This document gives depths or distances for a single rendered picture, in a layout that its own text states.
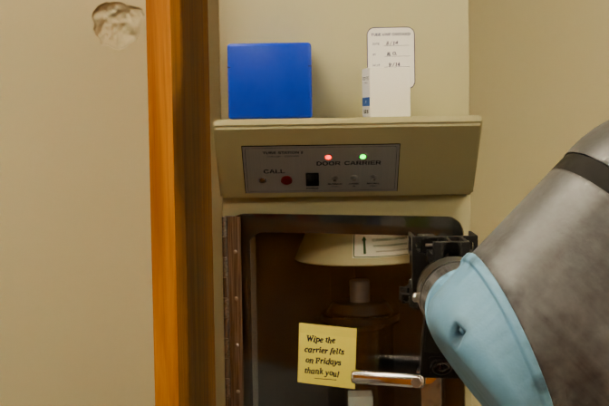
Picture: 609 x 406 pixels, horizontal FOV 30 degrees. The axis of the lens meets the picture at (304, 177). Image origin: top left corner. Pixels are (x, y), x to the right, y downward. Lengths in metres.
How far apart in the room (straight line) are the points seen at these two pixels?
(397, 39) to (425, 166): 0.17
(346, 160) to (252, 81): 0.15
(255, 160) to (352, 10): 0.24
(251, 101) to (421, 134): 0.21
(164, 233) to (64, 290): 0.59
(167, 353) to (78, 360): 0.58
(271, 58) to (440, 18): 0.24
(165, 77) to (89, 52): 0.56
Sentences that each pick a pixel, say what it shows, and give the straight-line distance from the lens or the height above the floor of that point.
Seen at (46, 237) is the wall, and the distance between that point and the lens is 1.96.
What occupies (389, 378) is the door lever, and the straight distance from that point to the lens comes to 1.36.
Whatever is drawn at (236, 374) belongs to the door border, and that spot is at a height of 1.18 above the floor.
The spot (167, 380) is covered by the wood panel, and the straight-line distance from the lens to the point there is 1.42.
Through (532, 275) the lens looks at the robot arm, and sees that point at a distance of 0.66.
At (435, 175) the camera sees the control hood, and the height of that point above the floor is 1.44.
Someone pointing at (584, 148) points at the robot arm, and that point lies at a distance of 0.70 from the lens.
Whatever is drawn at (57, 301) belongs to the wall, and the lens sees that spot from 1.97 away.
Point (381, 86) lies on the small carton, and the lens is 1.38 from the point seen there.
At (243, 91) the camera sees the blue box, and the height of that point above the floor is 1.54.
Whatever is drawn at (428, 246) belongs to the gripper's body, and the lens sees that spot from 1.23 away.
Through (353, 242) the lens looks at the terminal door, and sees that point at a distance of 1.40.
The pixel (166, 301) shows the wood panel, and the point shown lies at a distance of 1.40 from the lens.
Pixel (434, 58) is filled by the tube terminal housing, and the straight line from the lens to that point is 1.47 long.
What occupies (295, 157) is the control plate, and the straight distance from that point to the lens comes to 1.38.
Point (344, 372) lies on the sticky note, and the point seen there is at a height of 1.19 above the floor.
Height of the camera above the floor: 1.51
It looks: 3 degrees down
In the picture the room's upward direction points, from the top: 1 degrees counter-clockwise
